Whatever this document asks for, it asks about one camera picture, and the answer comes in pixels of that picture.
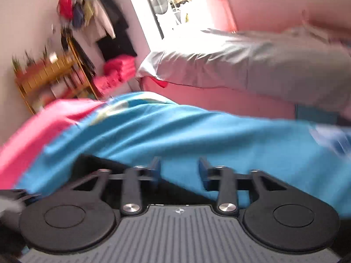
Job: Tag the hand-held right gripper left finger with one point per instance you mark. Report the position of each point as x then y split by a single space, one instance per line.
156 171

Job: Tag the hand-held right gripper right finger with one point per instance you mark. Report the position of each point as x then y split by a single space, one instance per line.
203 174

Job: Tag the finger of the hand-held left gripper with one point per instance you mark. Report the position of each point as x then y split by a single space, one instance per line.
28 196

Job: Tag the black pants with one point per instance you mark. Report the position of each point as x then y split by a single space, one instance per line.
115 163

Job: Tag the blue and pink floral blanket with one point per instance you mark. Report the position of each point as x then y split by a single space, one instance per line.
219 142

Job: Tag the pink bed sheet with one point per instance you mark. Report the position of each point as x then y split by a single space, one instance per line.
219 98

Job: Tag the pink towel pile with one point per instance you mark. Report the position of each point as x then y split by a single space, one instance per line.
115 74

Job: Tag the wooden shelf rack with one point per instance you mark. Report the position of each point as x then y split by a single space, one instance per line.
52 79

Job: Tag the pale grey pillow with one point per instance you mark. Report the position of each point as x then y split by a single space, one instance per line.
246 60

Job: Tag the black hanging clothes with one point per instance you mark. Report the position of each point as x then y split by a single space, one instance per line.
118 33

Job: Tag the white hanging garment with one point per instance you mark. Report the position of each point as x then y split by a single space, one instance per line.
100 19

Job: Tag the red hanging cloth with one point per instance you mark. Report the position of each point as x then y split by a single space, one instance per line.
65 5

